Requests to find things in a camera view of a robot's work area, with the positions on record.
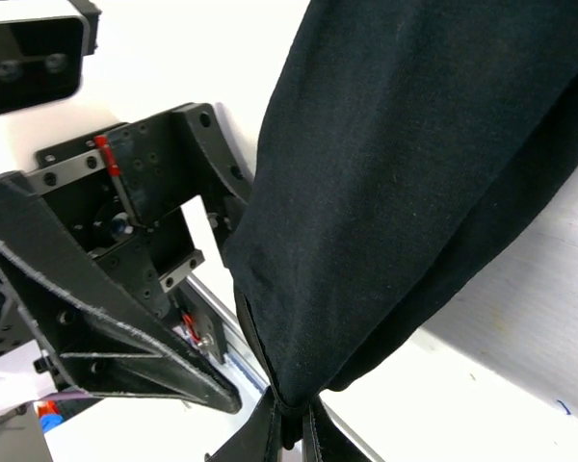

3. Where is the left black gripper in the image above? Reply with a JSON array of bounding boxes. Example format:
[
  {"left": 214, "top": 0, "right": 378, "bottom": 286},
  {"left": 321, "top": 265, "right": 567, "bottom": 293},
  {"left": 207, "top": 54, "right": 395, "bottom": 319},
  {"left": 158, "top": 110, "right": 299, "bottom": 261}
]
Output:
[{"left": 0, "top": 103, "right": 251, "bottom": 414}]

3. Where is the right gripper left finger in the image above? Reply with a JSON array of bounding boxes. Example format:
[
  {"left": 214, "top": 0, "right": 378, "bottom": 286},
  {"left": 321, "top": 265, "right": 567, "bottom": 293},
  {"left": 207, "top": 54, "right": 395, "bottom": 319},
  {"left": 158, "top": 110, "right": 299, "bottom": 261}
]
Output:
[{"left": 208, "top": 387, "right": 282, "bottom": 462}]

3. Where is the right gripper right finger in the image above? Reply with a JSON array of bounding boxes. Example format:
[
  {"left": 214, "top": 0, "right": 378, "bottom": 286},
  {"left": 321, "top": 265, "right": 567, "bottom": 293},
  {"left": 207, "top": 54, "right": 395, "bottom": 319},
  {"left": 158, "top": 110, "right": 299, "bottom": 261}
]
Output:
[{"left": 302, "top": 398, "right": 369, "bottom": 462}]

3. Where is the black underwear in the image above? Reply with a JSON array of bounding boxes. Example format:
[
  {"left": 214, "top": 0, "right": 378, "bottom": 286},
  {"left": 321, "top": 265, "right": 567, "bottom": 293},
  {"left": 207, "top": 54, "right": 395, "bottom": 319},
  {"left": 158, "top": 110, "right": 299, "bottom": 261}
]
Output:
[{"left": 223, "top": 1, "right": 578, "bottom": 449}]

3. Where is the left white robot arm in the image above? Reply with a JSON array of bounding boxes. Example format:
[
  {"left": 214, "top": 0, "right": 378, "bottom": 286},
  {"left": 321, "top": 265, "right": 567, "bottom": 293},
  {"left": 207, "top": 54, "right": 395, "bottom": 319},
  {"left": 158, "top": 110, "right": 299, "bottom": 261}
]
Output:
[{"left": 0, "top": 103, "right": 258, "bottom": 460}]

